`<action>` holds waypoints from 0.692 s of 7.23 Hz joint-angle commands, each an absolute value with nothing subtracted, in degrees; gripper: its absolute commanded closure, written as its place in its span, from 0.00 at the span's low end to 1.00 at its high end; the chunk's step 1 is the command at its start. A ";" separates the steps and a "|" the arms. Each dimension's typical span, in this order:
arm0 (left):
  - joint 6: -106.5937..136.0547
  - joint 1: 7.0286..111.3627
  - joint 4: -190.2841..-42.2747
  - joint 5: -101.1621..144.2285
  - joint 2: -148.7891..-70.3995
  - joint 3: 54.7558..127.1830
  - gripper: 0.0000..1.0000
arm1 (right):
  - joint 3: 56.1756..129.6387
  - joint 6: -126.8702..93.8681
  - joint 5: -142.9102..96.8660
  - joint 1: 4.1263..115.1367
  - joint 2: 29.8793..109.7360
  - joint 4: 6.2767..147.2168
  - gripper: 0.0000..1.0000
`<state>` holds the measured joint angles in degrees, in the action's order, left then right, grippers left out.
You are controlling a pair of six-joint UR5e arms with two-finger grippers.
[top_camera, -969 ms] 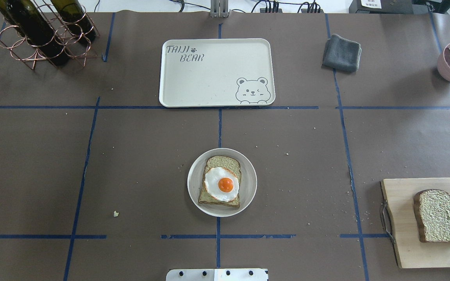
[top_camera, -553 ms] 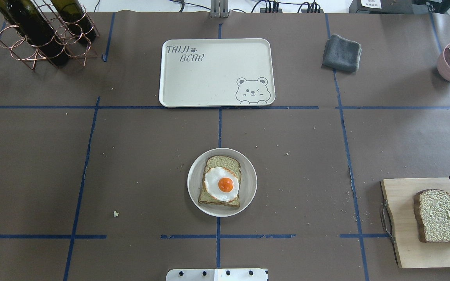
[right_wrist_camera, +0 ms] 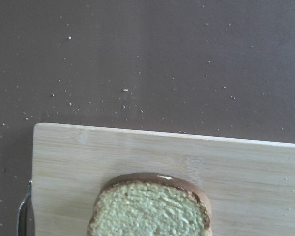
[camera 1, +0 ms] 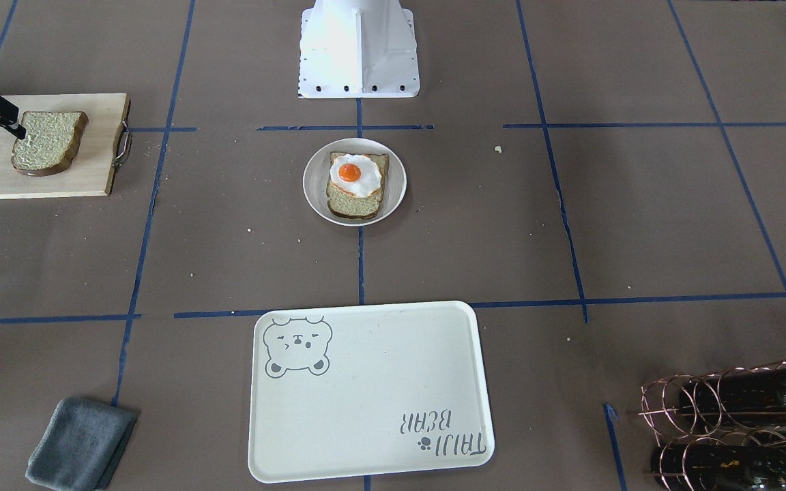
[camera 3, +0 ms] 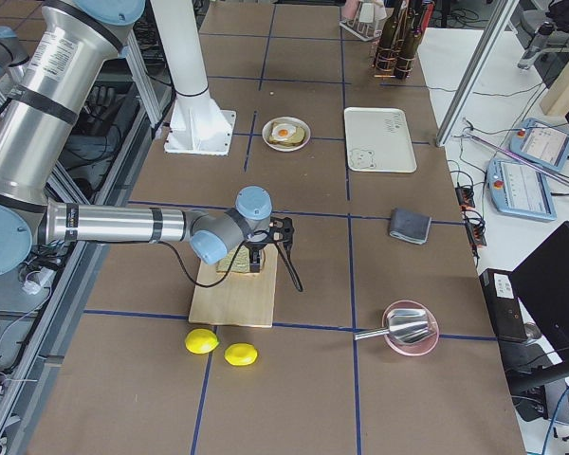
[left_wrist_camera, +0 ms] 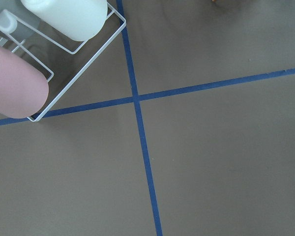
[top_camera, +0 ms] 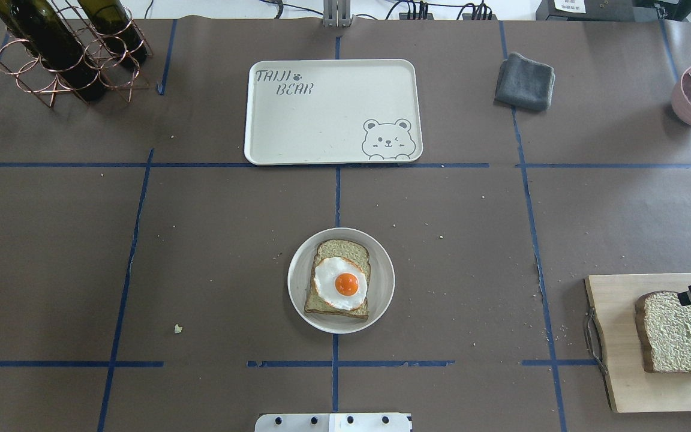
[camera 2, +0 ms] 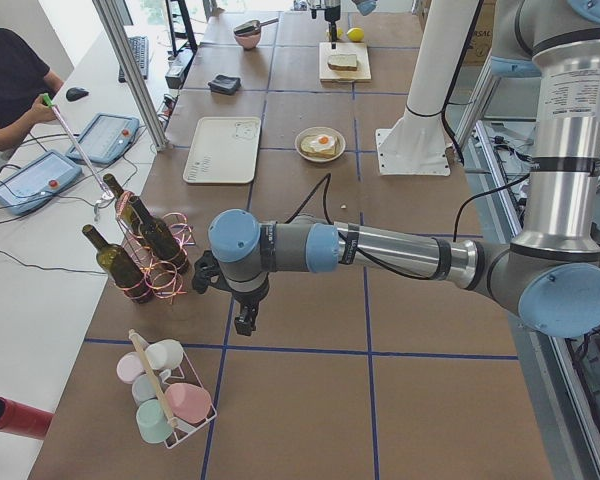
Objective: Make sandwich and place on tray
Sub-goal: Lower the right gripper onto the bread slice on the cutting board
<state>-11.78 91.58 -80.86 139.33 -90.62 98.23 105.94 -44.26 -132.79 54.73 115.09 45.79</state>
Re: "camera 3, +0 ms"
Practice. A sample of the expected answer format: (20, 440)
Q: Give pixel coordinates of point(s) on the fried egg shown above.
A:
(281, 132)

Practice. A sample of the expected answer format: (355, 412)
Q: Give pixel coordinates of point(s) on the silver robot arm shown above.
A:
(43, 109)

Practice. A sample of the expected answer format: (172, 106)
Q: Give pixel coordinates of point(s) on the dark wine bottle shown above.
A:
(411, 39)
(390, 30)

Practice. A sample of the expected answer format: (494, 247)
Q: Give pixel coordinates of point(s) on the yellow lemon near board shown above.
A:
(201, 341)

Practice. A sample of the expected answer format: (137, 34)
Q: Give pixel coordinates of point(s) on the white wire cup rack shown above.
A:
(363, 18)

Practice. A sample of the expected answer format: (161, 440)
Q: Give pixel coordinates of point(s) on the pink bowl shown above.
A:
(422, 347)

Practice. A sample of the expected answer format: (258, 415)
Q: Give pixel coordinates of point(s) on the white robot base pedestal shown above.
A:
(197, 126)

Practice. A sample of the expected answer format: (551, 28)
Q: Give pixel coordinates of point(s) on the black laptop monitor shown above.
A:
(541, 282)

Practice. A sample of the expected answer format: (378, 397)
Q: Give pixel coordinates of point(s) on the aluminium frame post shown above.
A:
(494, 28)

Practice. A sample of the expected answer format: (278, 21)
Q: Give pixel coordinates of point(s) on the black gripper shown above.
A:
(255, 248)

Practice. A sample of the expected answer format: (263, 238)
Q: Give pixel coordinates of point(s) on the white round plate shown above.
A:
(281, 148)

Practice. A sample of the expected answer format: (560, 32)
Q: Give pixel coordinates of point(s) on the teach pendant tablet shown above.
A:
(519, 191)
(541, 143)

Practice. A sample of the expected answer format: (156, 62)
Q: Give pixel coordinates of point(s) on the yellow lemon further right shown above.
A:
(241, 354)

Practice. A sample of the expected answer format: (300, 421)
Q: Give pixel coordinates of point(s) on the grey folded cloth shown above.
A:
(409, 226)

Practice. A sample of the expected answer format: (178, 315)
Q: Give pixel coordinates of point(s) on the teach pendant tablet far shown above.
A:
(541, 143)

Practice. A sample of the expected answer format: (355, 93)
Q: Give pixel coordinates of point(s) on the metal scoop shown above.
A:
(404, 325)

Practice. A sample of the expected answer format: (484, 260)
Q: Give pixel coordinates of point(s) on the bread slice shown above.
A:
(237, 262)
(297, 139)

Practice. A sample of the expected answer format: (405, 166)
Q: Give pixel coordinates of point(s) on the cream bear tray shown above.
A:
(378, 140)

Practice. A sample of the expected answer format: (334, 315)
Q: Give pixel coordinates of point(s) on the teach pendant tablet near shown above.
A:
(519, 191)

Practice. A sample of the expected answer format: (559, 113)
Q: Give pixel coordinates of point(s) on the wooden cutting board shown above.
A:
(241, 299)

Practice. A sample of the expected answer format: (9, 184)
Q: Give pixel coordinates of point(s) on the copper wire bottle rack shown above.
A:
(392, 63)

